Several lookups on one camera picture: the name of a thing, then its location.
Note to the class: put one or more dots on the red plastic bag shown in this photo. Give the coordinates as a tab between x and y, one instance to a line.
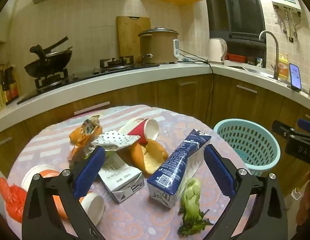
12	200

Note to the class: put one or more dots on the steel kitchen faucet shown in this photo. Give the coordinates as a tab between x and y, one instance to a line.
276	55

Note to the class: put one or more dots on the small white floor item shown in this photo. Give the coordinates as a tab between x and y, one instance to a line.
296	193

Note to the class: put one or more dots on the yellow detergent bottle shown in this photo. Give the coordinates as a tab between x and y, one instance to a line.
282	67

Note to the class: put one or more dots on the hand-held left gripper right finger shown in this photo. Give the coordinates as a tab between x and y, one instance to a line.
218	172

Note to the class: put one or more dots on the white wall water heater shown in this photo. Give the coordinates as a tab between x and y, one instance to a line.
287	3

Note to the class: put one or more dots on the green bok choy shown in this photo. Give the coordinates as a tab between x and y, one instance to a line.
191	197

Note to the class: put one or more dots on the white electric kettle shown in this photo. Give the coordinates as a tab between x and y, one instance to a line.
216	50

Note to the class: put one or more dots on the smartphone on stand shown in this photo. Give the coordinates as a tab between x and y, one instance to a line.
295	76

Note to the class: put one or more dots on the person's right forearm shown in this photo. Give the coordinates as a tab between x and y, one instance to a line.
305	200

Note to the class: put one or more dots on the crumpled orange snack wrapper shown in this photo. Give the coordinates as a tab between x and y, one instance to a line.
88	127

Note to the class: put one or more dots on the polka dot paper wrapper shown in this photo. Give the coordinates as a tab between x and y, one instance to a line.
112	138

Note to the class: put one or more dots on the wooden cutting board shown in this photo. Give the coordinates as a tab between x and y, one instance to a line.
130	37

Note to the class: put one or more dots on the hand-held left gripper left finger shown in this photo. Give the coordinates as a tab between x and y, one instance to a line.
88	172

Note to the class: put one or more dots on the white plug-in timer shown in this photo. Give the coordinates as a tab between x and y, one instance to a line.
176	47

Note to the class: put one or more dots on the black wok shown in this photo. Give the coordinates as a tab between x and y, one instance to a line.
47	65

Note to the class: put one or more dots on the wooden base cabinets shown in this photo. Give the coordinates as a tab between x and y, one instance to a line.
170	92

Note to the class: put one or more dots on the small glass jar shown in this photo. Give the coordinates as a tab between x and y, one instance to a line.
260	62

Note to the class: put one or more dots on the brown rice cooker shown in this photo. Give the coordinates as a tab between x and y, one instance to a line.
157	47

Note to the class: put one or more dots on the blue milk carton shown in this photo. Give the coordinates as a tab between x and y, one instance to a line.
175	165

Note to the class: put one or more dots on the white milk carton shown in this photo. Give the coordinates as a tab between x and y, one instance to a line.
120	177

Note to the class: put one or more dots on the floral pink tablecloth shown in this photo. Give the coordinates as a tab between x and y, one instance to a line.
145	220

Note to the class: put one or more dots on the steel kitchen sink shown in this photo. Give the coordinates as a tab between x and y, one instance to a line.
247	68

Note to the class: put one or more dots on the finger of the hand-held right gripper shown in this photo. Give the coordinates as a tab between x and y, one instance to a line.
306	124
282	128

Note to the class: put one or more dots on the red plastic container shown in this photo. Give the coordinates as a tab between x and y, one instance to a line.
236	58

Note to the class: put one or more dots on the black gas stove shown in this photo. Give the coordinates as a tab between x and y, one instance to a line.
90	73

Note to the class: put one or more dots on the orange peel piece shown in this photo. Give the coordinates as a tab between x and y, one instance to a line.
155	157

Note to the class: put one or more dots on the red paper cup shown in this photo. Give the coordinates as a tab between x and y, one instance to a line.
140	131

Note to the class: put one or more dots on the dark kitchen window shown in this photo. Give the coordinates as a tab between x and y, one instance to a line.
235	7

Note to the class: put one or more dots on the light blue plastic basket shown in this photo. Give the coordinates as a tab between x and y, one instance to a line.
245	140

